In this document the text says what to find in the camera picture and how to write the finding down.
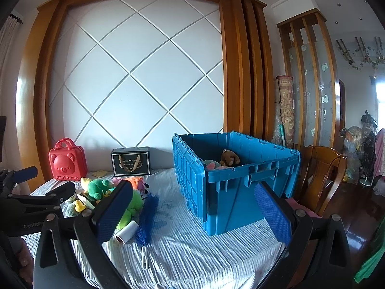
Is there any green frog plush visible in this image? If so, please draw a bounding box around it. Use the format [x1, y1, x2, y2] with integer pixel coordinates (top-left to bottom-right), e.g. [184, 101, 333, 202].
[86, 178, 144, 231]

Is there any rolled patterned carpet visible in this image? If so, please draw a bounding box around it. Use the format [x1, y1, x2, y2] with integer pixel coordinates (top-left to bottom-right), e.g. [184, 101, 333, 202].
[275, 75, 297, 149]

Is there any hanging vine decoration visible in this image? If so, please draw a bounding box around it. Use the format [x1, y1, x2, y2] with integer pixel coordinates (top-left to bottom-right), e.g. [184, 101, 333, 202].
[335, 36, 385, 70]

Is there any pink and teal plush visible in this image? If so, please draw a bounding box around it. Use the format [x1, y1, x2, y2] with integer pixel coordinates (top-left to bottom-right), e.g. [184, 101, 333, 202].
[202, 159, 229, 171]

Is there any black hanging garment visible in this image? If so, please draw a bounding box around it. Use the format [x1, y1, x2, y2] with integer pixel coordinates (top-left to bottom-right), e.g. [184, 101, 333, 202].
[361, 110, 378, 184]

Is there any striped white tablecloth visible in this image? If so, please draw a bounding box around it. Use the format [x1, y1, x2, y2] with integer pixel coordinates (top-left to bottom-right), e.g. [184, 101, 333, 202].
[22, 167, 289, 289]

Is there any white paper roll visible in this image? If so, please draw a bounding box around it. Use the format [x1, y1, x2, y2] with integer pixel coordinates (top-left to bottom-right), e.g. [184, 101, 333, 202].
[114, 220, 139, 244]

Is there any pink floral cloth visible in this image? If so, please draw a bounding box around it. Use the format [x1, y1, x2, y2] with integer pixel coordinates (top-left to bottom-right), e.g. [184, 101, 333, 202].
[373, 128, 385, 185]

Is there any blue plastic crate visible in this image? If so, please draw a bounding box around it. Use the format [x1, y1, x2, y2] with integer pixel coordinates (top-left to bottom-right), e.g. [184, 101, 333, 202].
[172, 131, 301, 237]

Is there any wooden wall frame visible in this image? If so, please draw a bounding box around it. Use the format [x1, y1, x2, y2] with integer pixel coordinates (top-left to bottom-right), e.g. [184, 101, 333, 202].
[16, 0, 276, 187]

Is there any person's left hand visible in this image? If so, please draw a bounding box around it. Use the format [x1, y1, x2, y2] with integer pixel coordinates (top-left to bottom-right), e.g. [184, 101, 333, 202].
[16, 237, 34, 275]

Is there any black gift box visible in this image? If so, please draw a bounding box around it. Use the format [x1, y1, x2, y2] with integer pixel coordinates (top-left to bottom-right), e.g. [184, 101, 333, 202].
[111, 146, 151, 177]

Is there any brown teddy bear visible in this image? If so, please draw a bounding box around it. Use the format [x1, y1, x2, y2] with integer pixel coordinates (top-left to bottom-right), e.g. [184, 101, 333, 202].
[219, 149, 241, 167]

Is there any blue feather duster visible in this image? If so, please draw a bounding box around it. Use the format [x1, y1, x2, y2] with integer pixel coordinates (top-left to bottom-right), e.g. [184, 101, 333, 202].
[134, 193, 160, 270]

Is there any pink pig plush orange shirt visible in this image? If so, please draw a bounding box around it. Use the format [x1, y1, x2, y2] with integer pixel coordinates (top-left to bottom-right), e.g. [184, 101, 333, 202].
[112, 176, 145, 192]

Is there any wooden chair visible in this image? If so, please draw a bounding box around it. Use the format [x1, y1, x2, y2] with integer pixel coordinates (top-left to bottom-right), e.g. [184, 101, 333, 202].
[296, 145, 349, 217]

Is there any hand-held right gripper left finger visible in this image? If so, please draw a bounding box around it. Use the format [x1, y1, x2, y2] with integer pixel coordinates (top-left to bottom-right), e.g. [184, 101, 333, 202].
[32, 180, 134, 289]

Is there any white curtain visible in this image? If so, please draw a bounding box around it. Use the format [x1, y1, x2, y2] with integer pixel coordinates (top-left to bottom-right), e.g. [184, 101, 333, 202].
[0, 13, 24, 77]

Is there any green cloth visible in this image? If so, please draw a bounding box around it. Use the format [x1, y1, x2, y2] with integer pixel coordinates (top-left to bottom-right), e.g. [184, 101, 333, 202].
[353, 220, 385, 283]

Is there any red bear-face case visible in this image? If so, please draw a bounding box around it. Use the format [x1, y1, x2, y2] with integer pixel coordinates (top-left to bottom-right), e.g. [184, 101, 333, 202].
[48, 138, 88, 182]

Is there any plastic-wrapped pile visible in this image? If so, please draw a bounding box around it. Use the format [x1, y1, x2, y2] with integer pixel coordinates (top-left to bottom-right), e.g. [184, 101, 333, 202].
[340, 125, 365, 182]

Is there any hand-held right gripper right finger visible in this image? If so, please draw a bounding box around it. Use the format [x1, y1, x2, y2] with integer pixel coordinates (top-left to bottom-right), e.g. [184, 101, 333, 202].
[253, 181, 353, 289]

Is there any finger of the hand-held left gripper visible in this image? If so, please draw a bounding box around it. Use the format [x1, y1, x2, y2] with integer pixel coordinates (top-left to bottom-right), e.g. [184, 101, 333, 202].
[0, 181, 76, 218]
[0, 166, 39, 200]

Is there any wooden glass partition screen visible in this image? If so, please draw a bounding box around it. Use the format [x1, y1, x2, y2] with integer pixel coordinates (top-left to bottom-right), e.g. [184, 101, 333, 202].
[277, 7, 342, 151]

